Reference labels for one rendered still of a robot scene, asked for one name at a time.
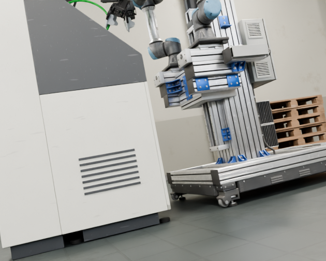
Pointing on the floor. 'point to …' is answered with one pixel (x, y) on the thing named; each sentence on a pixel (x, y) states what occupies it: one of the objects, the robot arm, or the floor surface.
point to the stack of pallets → (301, 111)
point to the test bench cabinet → (105, 160)
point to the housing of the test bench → (19, 138)
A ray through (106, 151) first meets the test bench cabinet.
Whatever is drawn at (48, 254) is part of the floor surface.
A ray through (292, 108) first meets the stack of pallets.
